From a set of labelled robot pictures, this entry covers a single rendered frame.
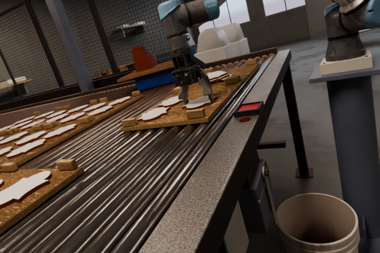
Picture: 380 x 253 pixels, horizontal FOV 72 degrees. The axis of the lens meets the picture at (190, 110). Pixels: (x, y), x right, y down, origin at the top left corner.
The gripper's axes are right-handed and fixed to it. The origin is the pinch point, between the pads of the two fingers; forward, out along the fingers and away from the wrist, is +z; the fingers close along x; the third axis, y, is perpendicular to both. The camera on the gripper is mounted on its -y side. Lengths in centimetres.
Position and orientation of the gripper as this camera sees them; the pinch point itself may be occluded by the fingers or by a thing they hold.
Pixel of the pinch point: (199, 101)
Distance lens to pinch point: 96.1
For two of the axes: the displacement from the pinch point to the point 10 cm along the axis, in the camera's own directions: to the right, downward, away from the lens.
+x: 8.7, -1.2, -4.8
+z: 2.8, 9.2, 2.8
